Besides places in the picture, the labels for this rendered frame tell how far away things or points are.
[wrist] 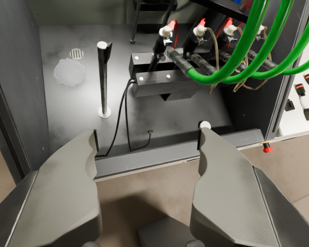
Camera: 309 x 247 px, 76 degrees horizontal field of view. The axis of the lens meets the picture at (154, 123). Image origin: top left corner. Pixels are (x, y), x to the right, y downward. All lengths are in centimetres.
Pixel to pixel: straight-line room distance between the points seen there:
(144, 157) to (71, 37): 50
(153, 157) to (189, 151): 10
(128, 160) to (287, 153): 178
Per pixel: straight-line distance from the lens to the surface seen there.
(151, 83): 55
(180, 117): 70
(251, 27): 24
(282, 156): 209
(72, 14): 80
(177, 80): 57
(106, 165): 50
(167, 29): 46
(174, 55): 40
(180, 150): 54
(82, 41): 79
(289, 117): 74
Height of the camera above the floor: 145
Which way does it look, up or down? 69 degrees down
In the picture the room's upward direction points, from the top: 39 degrees clockwise
